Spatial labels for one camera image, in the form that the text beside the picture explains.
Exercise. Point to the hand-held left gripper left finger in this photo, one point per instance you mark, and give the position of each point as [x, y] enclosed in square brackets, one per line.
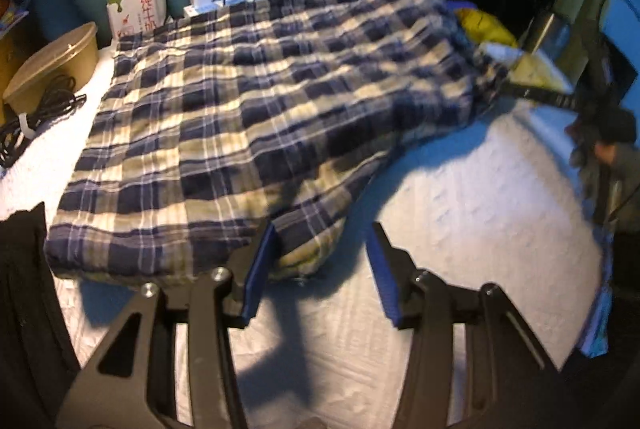
[260, 274]

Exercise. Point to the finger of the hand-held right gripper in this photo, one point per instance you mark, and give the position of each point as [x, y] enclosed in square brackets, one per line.
[540, 95]

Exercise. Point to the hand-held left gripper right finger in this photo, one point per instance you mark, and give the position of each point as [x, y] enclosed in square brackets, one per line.
[387, 279]

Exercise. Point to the plaid flannel shirt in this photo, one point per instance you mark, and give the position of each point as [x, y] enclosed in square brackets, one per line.
[225, 109]

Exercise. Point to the yellow tissue box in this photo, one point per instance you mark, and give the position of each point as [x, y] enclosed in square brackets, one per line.
[535, 71]

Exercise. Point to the steel thermos flask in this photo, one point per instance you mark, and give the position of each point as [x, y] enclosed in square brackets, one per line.
[547, 34]

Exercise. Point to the yellow cloth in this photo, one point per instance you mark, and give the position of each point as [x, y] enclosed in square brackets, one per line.
[482, 26]

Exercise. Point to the black folded cloth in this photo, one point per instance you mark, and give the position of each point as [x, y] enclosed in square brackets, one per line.
[25, 309]

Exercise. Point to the brown paper bowl with lid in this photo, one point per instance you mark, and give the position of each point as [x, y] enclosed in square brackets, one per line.
[55, 59]

